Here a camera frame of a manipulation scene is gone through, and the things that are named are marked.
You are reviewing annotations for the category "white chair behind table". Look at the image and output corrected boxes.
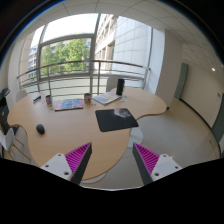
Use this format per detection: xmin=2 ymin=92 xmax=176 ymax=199
xmin=106 ymin=76 xmax=118 ymax=92

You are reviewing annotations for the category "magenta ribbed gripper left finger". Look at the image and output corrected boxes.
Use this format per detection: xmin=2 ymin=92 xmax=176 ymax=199
xmin=42 ymin=143 xmax=92 ymax=185

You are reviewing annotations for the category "grey door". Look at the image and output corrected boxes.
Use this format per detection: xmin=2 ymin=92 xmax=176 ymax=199
xmin=174 ymin=63 xmax=188 ymax=99

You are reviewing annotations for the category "colourful magazine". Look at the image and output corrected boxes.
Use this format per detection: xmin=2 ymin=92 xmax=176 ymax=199
xmin=54 ymin=99 xmax=84 ymax=111

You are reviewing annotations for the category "black computer mouse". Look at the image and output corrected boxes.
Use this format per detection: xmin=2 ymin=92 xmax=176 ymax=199
xmin=36 ymin=124 xmax=45 ymax=135

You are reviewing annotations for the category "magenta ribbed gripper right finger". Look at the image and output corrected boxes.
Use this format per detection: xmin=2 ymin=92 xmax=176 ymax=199
xmin=132 ymin=143 xmax=182 ymax=185

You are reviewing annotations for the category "light blue open book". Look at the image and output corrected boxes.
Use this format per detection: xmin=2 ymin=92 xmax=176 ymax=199
xmin=93 ymin=92 xmax=120 ymax=105

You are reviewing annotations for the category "black mouse pad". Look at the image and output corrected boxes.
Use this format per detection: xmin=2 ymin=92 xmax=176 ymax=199
xmin=95 ymin=108 xmax=138 ymax=132

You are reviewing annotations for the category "dark patterned cup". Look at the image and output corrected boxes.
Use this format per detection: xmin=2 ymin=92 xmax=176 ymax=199
xmin=45 ymin=95 xmax=53 ymax=106

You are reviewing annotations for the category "blue black marker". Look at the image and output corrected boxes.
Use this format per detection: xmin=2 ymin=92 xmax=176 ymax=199
xmin=33 ymin=96 xmax=41 ymax=102

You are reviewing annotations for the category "black monitor at left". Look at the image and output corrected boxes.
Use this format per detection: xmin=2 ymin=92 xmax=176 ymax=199
xmin=0 ymin=88 xmax=10 ymax=134

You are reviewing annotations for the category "white red mug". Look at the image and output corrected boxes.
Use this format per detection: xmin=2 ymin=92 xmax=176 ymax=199
xmin=84 ymin=93 xmax=92 ymax=103

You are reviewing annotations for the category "white chair far left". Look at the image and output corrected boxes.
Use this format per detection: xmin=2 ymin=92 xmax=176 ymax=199
xmin=16 ymin=89 xmax=27 ymax=101

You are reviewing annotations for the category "metal balcony railing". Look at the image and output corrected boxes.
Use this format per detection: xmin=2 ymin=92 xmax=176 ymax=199
xmin=17 ymin=59 xmax=150 ymax=98

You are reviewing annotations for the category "black cylindrical speaker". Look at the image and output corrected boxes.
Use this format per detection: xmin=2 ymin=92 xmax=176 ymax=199
xmin=116 ymin=78 xmax=125 ymax=96

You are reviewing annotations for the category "wooden curved table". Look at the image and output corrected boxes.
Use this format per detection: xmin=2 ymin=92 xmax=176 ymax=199
xmin=8 ymin=87 xmax=166 ymax=180

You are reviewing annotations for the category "white chair left foreground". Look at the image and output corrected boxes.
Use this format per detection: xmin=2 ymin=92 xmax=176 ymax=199
xmin=0 ymin=128 xmax=29 ymax=159

